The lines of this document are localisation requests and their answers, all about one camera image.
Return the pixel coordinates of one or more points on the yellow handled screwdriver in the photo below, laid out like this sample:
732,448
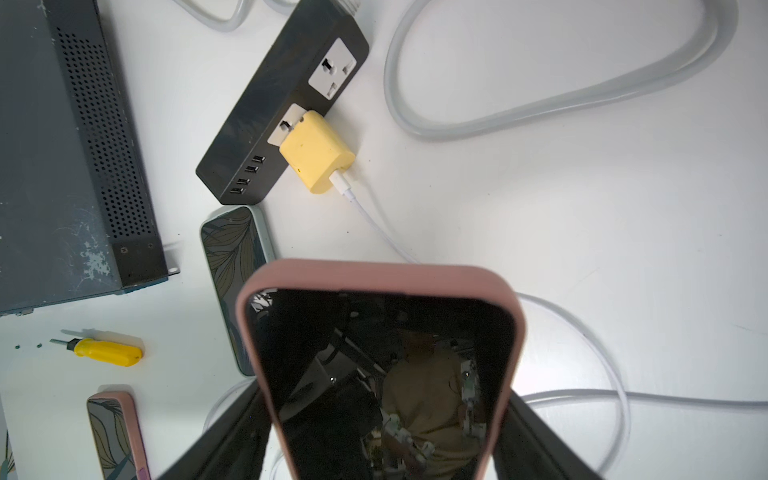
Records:
102,351

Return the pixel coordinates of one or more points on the yellow charger plug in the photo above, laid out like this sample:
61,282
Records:
318,155

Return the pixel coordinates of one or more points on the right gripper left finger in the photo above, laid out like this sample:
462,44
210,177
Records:
235,444

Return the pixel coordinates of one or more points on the phone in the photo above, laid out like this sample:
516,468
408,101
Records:
236,242
117,436
382,370

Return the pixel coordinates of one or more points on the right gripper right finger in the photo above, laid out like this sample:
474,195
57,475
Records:
527,448

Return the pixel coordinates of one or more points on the dark grey network switch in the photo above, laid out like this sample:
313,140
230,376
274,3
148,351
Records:
76,214

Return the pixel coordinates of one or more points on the black power strip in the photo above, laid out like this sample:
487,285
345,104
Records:
318,51

